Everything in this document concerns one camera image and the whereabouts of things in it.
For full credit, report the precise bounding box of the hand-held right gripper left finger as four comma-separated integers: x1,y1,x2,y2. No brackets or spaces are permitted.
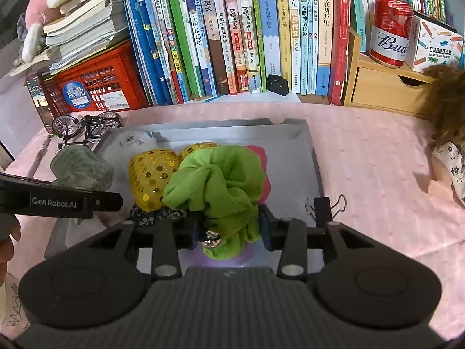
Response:
87,213,204,280

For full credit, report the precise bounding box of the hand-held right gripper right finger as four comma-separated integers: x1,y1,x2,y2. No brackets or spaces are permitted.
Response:
258,205,378,280

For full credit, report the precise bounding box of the green checked cloth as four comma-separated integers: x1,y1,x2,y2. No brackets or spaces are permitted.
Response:
50,149,114,191

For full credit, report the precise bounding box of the dark blue floral pouch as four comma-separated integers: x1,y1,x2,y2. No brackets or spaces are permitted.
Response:
129,205,189,226

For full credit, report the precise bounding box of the bright pink scrunchie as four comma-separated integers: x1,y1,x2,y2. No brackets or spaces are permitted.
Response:
243,145,272,204

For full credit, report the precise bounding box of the purple plush scrunchie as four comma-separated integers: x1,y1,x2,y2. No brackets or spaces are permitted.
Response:
194,247,255,269

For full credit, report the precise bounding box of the green scrunchie with bell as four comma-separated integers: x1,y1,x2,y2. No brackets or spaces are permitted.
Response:
163,145,267,260

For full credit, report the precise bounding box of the grey cardboard tray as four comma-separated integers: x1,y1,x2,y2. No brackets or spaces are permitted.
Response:
44,118,326,262

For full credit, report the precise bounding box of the white fluffy plush toy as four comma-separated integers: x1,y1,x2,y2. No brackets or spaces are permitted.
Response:
103,130,164,175

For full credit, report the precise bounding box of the person's left hand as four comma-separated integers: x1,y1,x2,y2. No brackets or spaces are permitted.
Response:
0,225,21,286

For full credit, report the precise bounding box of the black binder clip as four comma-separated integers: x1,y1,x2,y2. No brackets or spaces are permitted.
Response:
304,194,347,228

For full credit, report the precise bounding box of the black miniature bicycle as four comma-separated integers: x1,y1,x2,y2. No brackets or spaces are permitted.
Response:
51,111,124,149

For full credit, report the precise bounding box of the round blue sticker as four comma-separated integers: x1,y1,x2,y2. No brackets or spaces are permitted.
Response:
61,82,91,111

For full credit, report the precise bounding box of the paper cup with black drawing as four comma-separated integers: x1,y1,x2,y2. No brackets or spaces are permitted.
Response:
0,273,30,335

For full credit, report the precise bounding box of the pink striped tablecloth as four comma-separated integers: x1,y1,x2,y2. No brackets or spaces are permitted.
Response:
0,100,465,339

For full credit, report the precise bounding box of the red plastic crate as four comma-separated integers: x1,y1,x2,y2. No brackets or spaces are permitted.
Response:
40,40,151,117

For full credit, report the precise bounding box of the small black pouch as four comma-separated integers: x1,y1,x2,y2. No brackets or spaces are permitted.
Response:
266,74,290,97

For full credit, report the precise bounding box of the stack of flat books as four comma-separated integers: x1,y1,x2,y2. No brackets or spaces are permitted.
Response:
9,0,129,77

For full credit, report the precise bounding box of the wooden drawer box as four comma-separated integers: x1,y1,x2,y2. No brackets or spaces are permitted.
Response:
341,27,442,119

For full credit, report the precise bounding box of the pink plush toy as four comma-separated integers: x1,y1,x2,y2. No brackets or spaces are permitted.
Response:
16,0,75,62

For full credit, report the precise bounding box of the row of upright books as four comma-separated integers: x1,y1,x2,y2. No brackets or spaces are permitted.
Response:
120,0,451,107

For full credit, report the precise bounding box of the brown-haired doll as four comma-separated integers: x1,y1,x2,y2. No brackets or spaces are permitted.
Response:
423,63,465,208

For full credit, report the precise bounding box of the red drink can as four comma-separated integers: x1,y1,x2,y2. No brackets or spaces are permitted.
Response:
369,0,415,68

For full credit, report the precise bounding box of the white label printer box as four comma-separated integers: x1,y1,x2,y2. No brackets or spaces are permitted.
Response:
405,11,465,73

